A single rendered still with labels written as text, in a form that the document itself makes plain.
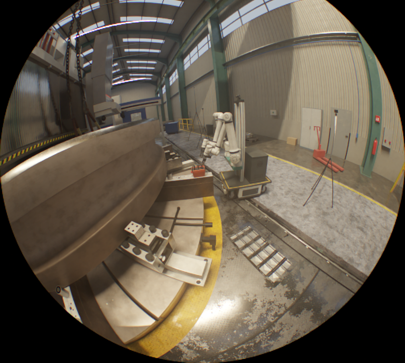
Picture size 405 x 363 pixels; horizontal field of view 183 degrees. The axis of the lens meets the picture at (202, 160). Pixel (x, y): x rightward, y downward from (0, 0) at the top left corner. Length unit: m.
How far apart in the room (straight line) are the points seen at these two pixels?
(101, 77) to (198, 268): 6.15
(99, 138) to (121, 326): 1.62
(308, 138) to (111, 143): 6.69
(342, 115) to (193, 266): 6.91
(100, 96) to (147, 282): 5.64
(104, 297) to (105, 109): 5.39
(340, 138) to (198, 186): 6.35
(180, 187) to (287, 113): 6.81
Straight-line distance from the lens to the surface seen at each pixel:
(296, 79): 7.59
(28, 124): 3.88
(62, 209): 1.13
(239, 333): 1.64
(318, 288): 2.00
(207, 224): 1.61
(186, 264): 1.25
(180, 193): 2.02
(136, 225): 1.14
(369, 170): 6.08
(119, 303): 1.55
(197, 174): 1.86
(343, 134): 6.81
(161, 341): 1.74
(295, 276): 1.87
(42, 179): 0.93
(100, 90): 5.80
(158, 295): 1.39
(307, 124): 6.60
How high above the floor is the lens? 1.60
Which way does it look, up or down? 22 degrees down
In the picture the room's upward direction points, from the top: 5 degrees counter-clockwise
